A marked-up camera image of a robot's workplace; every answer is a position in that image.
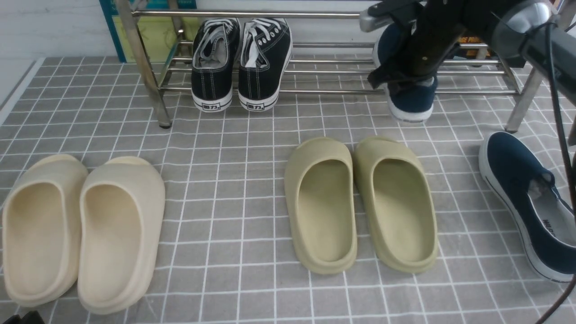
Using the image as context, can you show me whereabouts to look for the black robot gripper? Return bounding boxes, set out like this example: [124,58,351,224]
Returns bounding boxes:
[359,0,495,89]

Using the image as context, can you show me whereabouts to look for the navy slip-on shoe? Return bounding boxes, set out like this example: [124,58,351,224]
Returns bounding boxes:
[372,23,438,123]
[478,131,576,283]

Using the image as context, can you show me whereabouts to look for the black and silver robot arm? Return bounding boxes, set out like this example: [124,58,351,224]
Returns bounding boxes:
[359,0,576,103]

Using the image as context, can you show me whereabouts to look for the steel shoe rack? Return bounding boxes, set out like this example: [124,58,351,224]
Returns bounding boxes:
[113,0,576,133]

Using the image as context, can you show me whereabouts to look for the black image processing book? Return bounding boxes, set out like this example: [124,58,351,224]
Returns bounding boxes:
[454,35,527,69]

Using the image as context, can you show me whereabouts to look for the right black canvas sneaker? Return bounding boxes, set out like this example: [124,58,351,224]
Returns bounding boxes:
[237,17,293,112]

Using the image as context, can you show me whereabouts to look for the black canvas sneaker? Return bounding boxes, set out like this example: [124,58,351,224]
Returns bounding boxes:
[237,17,293,112]
[191,17,241,113]

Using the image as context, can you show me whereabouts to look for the left black canvas sneaker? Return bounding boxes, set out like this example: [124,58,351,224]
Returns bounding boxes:
[191,17,241,113]

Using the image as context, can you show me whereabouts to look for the left olive foam slipper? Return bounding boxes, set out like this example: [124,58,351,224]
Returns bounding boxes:
[284,137,358,275]

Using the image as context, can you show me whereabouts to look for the olive foam slipper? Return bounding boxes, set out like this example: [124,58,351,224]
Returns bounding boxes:
[352,136,438,273]
[284,137,358,275]

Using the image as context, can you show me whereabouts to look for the right olive foam slipper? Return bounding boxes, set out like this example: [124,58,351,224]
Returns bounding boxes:
[352,136,438,273]

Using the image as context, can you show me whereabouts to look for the grey checkered cloth mat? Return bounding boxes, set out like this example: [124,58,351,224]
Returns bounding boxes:
[0,57,565,324]

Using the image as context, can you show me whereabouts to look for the right cream foam slipper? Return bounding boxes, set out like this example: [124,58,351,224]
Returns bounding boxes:
[77,156,166,315]

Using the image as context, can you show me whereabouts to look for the cream foam slipper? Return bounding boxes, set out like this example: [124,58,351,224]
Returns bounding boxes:
[2,154,88,307]
[77,156,166,315]

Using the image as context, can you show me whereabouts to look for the left cream foam slipper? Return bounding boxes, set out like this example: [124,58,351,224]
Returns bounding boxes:
[2,154,88,307]

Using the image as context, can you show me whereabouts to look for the black object bottom left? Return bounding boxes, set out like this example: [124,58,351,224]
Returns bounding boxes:
[3,311,45,324]

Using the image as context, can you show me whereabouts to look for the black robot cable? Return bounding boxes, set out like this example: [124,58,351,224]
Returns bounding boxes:
[535,20,576,324]

